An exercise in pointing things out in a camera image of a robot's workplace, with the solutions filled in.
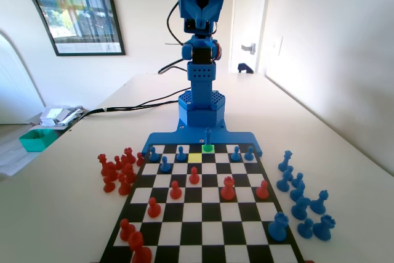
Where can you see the blue king chess piece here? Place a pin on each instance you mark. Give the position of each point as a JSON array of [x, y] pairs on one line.
[[208, 139]]

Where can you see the blue SO-100 robot arm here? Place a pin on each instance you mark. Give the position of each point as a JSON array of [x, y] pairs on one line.
[[201, 109]]

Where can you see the red pawn chess piece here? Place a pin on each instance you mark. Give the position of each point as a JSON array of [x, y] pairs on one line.
[[194, 176], [262, 190], [118, 163], [175, 190], [127, 230], [140, 159], [153, 209]]

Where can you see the red rook chess piece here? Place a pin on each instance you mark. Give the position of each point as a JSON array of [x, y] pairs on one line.
[[129, 155], [227, 189]]

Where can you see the red bishop chess piece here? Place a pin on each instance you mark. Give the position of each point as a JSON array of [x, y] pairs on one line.
[[124, 159]]

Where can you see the red knight chess piece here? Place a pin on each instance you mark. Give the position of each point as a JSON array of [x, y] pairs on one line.
[[129, 173], [110, 171]]

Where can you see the red queen chess piece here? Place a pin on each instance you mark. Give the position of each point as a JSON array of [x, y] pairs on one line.
[[102, 159]]

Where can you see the blue bishop chess piece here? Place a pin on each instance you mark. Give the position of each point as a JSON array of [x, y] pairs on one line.
[[285, 180], [298, 191]]

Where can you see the blue plastic chess rook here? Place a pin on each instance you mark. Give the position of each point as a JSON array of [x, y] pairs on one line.
[[323, 228], [278, 227]]

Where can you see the red king chess piece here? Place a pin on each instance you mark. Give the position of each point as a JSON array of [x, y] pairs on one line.
[[138, 249]]

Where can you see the white door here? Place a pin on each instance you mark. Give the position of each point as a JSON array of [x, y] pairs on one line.
[[246, 13]]

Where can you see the blue table clamp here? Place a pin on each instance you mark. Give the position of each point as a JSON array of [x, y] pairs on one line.
[[245, 68]]

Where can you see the black framed map poster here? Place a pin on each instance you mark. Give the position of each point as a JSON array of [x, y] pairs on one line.
[[86, 13]]

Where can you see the blue board mounting plate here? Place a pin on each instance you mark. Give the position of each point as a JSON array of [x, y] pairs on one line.
[[166, 138]]

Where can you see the white arched board black rim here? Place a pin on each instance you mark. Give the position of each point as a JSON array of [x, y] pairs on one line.
[[18, 13]]

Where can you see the black and white chessboard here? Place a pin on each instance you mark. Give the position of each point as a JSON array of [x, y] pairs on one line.
[[209, 204]]

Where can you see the green plastic box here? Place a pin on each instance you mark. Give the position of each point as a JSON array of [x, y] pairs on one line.
[[37, 139]]

